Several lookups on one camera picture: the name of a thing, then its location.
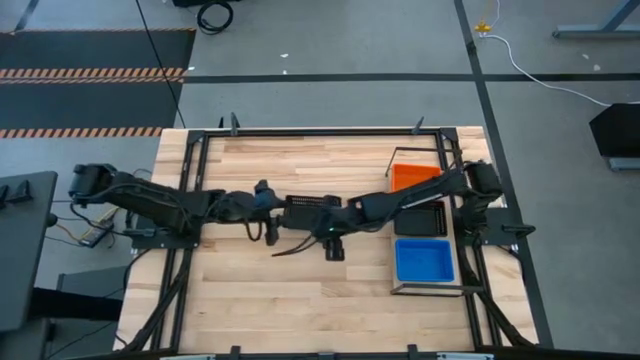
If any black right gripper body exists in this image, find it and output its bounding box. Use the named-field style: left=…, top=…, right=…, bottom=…
left=319, top=199, right=364, bottom=262

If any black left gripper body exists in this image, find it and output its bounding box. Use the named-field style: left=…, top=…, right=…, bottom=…
left=249, top=179, right=290, bottom=247

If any black plastic slotted basket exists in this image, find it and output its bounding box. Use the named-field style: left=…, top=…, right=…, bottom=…
left=282, top=193, right=344, bottom=231
left=393, top=199, right=449, bottom=238

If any orange plastic slotted basket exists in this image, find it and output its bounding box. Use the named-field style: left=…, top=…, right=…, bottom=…
left=389, top=162, right=444, bottom=194

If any blue plastic slotted basket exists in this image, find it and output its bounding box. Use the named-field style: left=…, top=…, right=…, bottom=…
left=393, top=237, right=455, bottom=284

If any black power adapter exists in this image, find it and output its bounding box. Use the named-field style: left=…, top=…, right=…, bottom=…
left=78, top=222, right=114, bottom=250

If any black hazard-striped floor mat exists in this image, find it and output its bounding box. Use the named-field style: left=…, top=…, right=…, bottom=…
left=0, top=28, right=197, bottom=140

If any black desk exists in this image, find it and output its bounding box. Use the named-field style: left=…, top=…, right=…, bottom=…
left=0, top=171, right=60, bottom=334

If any grey box base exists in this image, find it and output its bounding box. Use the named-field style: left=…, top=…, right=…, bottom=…
left=607, top=156, right=640, bottom=172

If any black floor box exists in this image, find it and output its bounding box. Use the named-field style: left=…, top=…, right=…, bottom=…
left=588, top=102, right=640, bottom=159

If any workbench with grey legs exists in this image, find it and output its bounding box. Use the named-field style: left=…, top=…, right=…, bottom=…
left=552, top=0, right=640, bottom=40

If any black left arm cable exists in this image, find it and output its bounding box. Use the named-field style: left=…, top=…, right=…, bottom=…
left=243, top=217, right=264, bottom=243

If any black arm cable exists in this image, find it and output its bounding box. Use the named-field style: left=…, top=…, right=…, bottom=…
left=271, top=232, right=326, bottom=259
left=243, top=217, right=264, bottom=243

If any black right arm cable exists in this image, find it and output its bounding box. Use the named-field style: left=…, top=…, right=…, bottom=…
left=271, top=232, right=326, bottom=259

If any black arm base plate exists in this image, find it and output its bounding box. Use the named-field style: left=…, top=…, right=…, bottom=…
left=467, top=206, right=537, bottom=247
left=130, top=208, right=205, bottom=250

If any thin black floor cable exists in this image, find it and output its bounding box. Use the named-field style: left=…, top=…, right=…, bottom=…
left=134, top=0, right=187, bottom=130

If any coiled black cable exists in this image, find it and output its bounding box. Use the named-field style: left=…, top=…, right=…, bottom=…
left=196, top=0, right=235, bottom=36

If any yellow cable plug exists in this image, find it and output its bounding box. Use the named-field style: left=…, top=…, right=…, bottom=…
left=474, top=0, right=501, bottom=35

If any white floor cable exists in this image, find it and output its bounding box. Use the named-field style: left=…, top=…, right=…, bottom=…
left=482, top=33, right=612, bottom=108

